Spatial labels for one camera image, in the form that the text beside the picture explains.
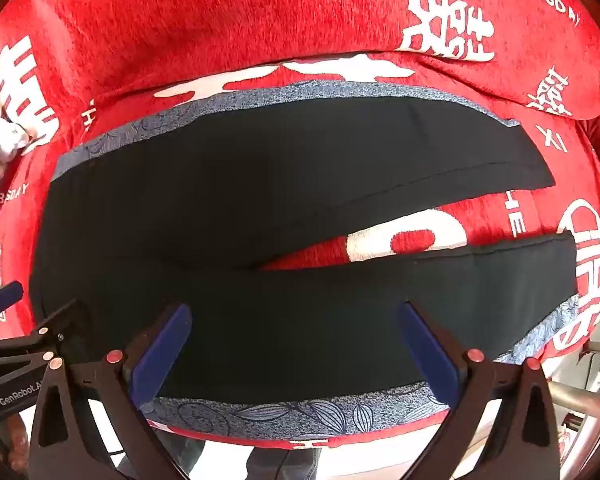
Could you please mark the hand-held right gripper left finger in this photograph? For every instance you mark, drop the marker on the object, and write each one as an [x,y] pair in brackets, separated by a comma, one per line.
[160,355]

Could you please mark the person's left hand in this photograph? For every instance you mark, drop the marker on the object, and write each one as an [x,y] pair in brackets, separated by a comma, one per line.
[17,440]

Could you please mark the white floral cloth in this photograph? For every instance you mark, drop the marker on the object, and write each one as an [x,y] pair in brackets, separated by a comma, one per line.
[0,135]

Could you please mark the red printed blanket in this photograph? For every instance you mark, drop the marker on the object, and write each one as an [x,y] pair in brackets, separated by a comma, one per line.
[230,20]

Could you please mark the blue-grey floral cloth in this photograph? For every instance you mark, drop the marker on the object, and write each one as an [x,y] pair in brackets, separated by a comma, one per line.
[305,417]

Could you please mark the black pants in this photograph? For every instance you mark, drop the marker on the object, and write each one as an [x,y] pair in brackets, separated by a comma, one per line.
[230,185]

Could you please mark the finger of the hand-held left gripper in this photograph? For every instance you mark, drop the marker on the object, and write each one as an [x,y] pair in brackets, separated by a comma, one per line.
[55,322]
[5,296]

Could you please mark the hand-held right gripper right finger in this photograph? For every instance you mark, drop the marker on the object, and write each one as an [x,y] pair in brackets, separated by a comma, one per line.
[427,355]

